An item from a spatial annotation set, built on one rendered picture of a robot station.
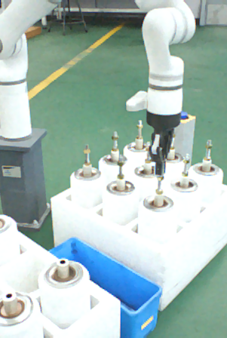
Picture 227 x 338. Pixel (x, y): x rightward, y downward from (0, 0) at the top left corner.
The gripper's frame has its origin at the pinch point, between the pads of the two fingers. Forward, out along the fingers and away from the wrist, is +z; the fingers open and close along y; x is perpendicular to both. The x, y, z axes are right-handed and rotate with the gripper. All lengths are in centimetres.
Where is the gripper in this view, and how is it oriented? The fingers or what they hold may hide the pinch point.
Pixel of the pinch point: (160, 167)
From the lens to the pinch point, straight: 94.2
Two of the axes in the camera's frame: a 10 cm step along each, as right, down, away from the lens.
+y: 3.8, -4.3, 8.2
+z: 0.0, 8.9, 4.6
